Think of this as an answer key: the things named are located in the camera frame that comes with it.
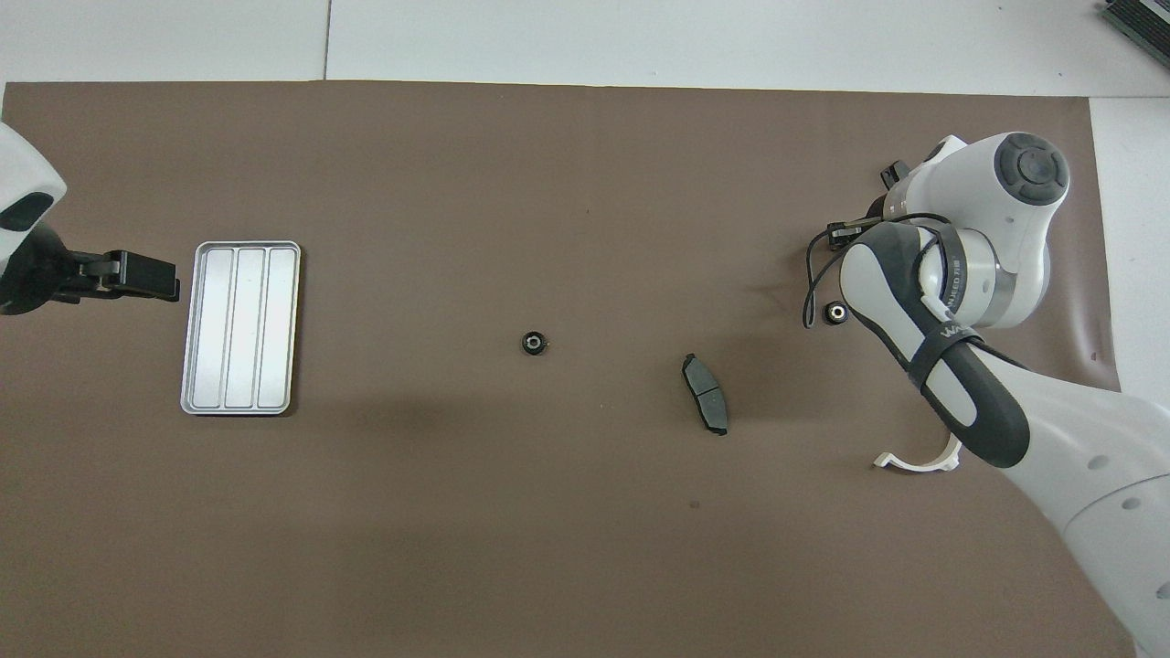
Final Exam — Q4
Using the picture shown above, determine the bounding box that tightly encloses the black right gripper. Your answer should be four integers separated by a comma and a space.
827, 194, 892, 249

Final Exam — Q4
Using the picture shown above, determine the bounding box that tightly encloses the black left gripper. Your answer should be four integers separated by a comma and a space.
0, 222, 181, 316

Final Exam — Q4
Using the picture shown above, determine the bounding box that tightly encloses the silver metal tray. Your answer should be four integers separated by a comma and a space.
180, 240, 303, 417

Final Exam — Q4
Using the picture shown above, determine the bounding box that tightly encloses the thin dark grey brake pad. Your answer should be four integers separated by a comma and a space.
681, 352, 730, 437

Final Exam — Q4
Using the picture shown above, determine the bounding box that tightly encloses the brown table mat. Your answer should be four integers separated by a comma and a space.
0, 80, 1151, 658

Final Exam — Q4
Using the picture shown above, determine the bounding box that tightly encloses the grey ribbed device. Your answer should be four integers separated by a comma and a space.
1101, 0, 1170, 47

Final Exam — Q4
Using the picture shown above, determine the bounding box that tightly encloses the white curved plastic bracket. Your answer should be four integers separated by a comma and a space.
873, 434, 963, 473

